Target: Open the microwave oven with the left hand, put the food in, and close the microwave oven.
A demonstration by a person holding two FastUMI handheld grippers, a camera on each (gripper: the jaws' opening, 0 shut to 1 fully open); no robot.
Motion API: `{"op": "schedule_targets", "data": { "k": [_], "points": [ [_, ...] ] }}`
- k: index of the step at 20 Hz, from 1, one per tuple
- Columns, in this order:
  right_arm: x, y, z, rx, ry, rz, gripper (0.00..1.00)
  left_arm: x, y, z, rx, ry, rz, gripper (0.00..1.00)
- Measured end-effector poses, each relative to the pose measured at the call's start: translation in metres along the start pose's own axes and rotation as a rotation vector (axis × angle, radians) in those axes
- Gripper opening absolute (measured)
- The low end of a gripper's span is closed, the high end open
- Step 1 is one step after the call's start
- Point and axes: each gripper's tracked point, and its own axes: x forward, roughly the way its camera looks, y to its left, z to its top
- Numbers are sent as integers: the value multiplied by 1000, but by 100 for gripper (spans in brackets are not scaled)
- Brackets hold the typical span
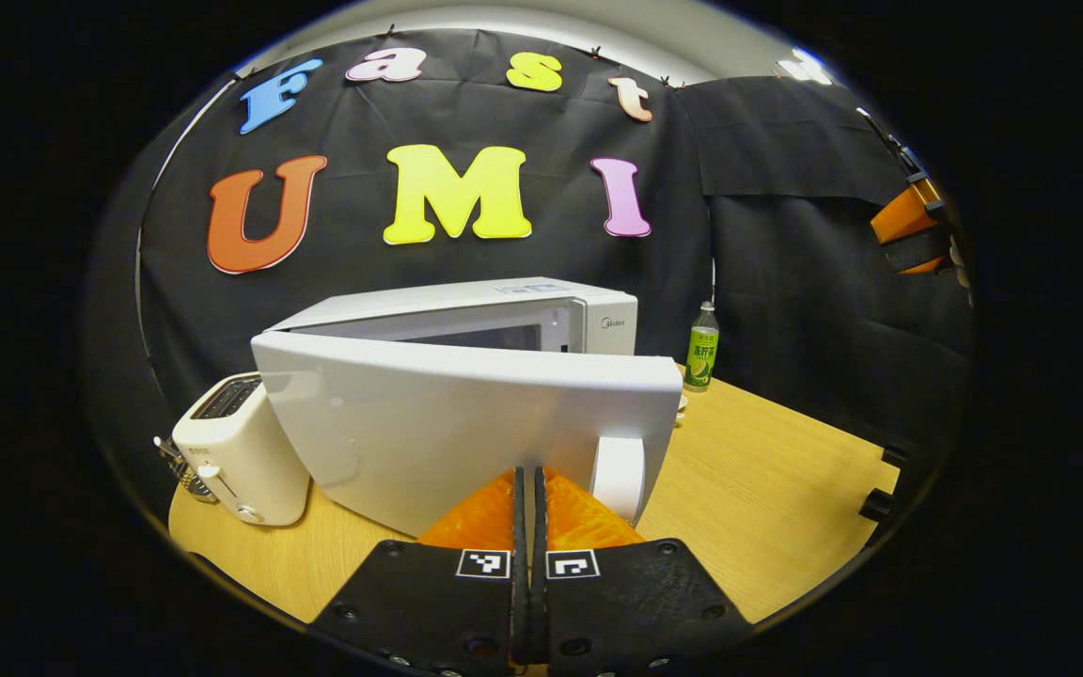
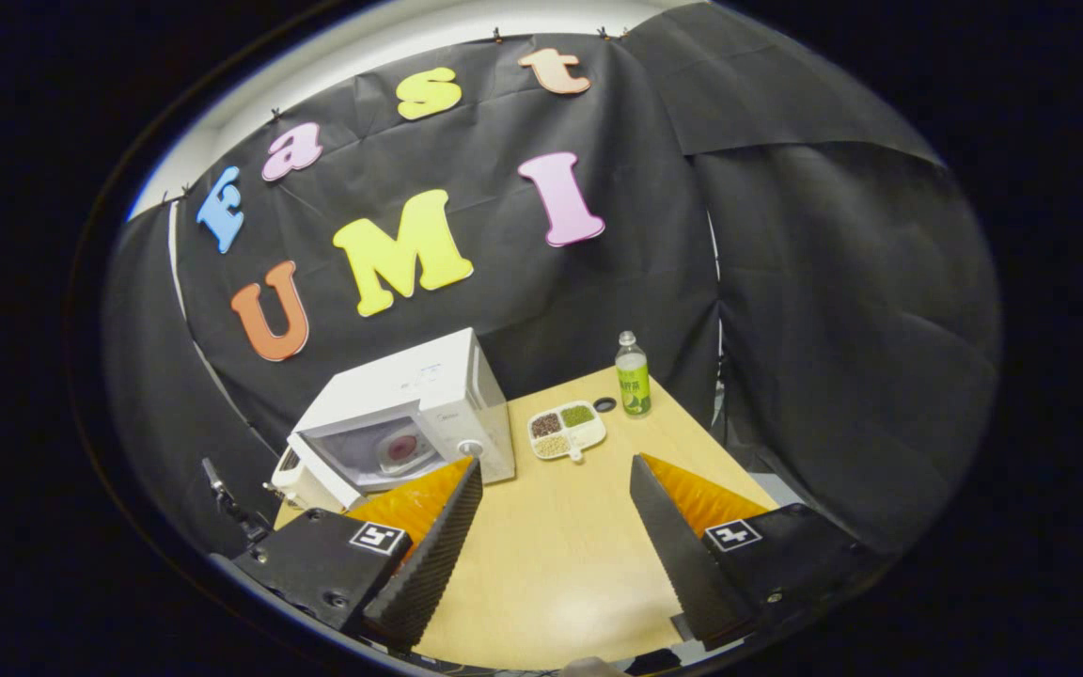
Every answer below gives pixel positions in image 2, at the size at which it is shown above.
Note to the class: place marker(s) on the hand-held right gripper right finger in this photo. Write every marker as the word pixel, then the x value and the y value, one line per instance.
pixel 678 555

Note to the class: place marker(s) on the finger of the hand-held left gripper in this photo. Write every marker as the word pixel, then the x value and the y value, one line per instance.
pixel 236 512

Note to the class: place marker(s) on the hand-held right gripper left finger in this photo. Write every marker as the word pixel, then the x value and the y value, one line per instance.
pixel 433 564

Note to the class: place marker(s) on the white square food plate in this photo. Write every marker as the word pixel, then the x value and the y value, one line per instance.
pixel 384 462

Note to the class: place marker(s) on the pink meat slice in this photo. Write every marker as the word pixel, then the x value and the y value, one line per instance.
pixel 400 448

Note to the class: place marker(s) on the white microwave oven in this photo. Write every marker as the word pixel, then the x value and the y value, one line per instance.
pixel 410 376

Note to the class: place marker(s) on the white toaster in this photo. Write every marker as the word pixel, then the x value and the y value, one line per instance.
pixel 292 484

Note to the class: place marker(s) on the green drink bottle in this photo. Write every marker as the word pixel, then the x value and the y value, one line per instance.
pixel 634 385

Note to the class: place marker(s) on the white divided tray of beans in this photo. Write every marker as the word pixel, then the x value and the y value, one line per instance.
pixel 551 425

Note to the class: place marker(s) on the black backdrop cloth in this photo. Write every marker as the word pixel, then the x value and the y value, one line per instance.
pixel 833 329

